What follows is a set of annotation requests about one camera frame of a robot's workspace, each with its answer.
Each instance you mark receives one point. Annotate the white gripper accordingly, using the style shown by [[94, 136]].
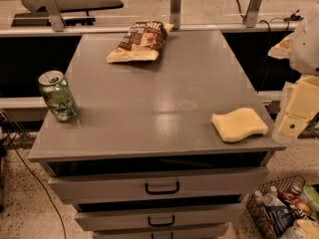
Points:
[[308, 50]]

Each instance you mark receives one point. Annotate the brown chip bag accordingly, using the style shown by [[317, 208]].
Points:
[[142, 42]]

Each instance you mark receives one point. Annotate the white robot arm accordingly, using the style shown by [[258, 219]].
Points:
[[301, 47]]

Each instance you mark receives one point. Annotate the yellow sponge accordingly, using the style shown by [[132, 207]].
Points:
[[239, 124]]

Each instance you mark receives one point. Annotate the blue snack bag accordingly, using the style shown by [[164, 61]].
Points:
[[281, 218]]

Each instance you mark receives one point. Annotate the green snack package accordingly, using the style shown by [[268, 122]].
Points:
[[311, 197]]

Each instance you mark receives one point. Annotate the red snack package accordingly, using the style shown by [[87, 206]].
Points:
[[294, 200]]

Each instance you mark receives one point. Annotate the clear plastic water bottle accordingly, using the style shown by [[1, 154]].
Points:
[[269, 198]]

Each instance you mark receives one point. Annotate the yellow package in basket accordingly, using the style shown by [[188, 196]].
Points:
[[309, 229]]

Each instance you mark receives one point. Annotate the grey drawer cabinet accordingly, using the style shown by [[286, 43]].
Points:
[[151, 123]]

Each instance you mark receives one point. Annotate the green soda can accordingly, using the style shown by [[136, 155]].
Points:
[[54, 88]]

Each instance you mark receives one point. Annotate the black bench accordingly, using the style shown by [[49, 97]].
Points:
[[38, 16]]

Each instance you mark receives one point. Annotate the wire basket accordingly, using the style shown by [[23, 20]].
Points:
[[258, 212]]

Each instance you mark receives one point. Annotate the right metal bracket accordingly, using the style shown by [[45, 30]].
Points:
[[250, 18]]

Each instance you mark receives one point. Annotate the metal bracket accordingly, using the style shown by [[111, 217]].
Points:
[[250, 18], [56, 20], [174, 13]]

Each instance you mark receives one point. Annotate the middle metal bracket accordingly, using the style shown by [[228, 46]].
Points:
[[174, 13]]

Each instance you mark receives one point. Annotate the top drawer black handle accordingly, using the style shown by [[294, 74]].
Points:
[[152, 189]]

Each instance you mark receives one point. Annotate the drawer black handle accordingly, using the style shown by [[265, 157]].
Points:
[[161, 221], [165, 235], [152, 189]]

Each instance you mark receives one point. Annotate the bottom drawer black handle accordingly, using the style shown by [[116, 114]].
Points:
[[165, 235]]

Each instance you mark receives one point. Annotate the middle drawer black handle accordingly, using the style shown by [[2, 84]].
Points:
[[161, 221]]

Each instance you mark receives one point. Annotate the left metal bracket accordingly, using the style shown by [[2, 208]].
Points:
[[56, 20]]

